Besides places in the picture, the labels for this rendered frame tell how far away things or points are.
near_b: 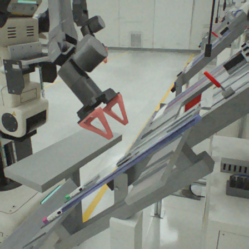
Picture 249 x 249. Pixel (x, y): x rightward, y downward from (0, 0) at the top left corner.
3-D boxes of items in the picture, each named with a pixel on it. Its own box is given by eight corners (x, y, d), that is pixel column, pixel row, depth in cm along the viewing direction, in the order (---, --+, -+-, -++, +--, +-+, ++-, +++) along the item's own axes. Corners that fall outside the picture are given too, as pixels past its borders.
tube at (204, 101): (67, 200, 84) (65, 198, 84) (70, 198, 85) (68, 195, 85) (208, 103, 58) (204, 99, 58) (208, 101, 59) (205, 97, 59)
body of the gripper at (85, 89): (115, 92, 71) (96, 70, 71) (97, 103, 63) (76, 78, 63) (99, 106, 75) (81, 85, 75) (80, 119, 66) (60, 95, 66)
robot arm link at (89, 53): (73, 59, 77) (47, 47, 71) (100, 30, 72) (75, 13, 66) (85, 92, 71) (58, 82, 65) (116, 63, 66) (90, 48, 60)
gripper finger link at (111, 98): (138, 114, 73) (115, 86, 73) (128, 123, 67) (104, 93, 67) (121, 128, 77) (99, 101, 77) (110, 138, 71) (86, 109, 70)
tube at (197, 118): (45, 224, 75) (42, 221, 75) (48, 220, 76) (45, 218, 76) (200, 120, 49) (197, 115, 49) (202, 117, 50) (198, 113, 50)
